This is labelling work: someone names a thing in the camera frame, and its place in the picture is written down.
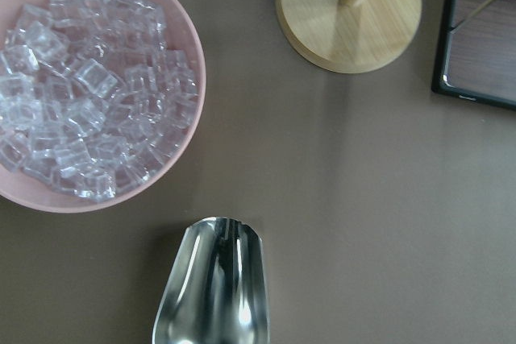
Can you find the metal ice scoop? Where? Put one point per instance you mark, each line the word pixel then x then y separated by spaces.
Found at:
pixel 216 291

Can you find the wooden stand round base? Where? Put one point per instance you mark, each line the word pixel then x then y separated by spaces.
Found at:
pixel 349 36

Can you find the pink bowl of ice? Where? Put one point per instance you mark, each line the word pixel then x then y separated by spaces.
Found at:
pixel 99 99

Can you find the black square tray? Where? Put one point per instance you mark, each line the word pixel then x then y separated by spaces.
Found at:
pixel 475 58

